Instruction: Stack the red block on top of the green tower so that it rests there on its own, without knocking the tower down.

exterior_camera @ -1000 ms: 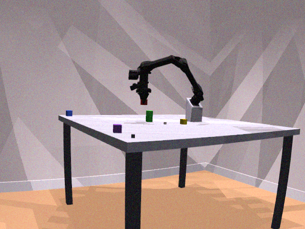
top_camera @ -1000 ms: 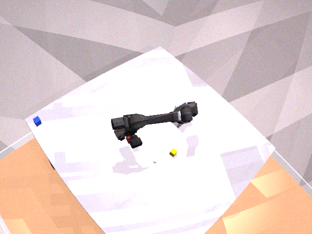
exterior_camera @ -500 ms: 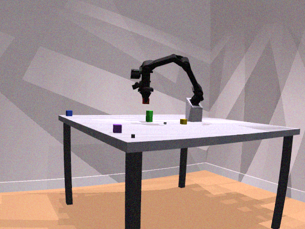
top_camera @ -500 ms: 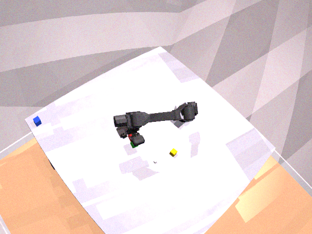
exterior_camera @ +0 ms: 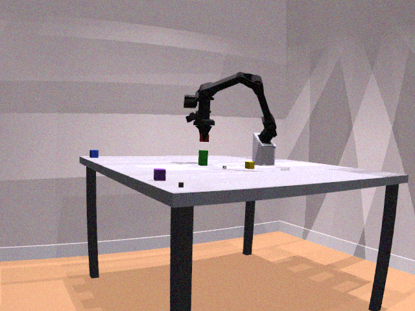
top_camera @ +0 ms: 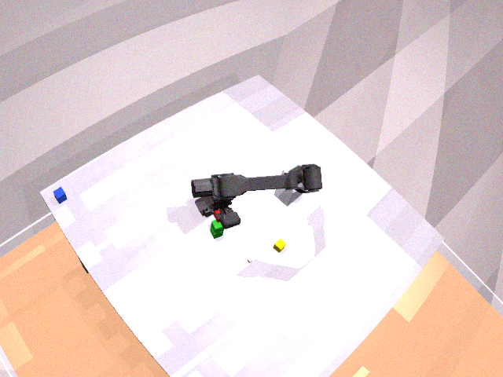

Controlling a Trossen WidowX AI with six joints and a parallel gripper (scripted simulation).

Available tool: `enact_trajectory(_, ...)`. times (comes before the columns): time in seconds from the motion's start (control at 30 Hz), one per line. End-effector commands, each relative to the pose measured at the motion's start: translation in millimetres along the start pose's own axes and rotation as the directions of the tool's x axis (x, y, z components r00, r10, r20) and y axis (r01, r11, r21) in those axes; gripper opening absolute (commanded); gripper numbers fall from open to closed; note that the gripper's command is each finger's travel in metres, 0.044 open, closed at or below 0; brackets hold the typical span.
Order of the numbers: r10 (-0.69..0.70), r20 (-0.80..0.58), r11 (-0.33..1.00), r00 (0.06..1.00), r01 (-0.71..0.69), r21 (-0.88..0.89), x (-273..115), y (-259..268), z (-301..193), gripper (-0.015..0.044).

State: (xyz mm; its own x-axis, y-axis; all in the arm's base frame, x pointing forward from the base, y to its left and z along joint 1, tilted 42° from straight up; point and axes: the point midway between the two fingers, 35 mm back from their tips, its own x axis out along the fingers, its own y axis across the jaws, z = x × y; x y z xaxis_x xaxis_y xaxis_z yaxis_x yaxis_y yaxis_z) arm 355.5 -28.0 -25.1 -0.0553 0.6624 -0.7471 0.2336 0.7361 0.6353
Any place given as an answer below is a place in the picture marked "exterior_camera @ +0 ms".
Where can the small blue block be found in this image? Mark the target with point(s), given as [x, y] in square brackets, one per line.
[93, 153]

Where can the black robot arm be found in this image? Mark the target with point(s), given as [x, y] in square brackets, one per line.
[207, 90]

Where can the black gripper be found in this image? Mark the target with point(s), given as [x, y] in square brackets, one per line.
[204, 124]

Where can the small yellow cube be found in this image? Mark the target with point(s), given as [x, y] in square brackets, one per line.
[249, 165]

